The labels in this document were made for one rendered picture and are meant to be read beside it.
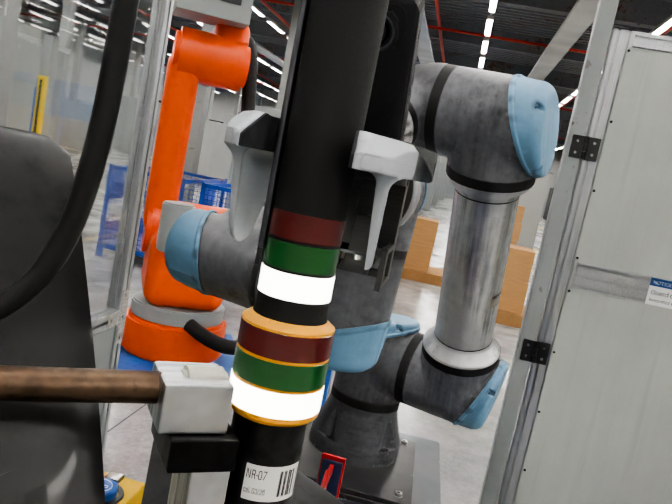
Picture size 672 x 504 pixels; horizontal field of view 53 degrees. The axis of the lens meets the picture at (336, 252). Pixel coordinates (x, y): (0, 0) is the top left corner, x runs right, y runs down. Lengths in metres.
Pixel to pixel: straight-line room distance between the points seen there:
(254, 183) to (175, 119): 4.05
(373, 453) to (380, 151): 0.87
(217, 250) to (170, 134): 3.79
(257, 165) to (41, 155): 0.13
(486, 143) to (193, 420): 0.61
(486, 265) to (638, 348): 1.33
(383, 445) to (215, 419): 0.85
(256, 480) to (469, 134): 0.60
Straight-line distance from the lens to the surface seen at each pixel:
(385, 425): 1.11
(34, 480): 0.32
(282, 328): 0.29
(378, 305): 0.55
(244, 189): 0.31
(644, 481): 2.34
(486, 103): 0.84
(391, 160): 0.27
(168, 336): 4.27
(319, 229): 0.29
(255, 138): 0.28
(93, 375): 0.29
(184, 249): 0.62
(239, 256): 0.59
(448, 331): 0.99
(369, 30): 0.29
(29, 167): 0.38
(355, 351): 0.55
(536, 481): 2.30
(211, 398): 0.30
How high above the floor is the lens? 1.49
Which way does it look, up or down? 8 degrees down
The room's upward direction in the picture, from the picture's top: 11 degrees clockwise
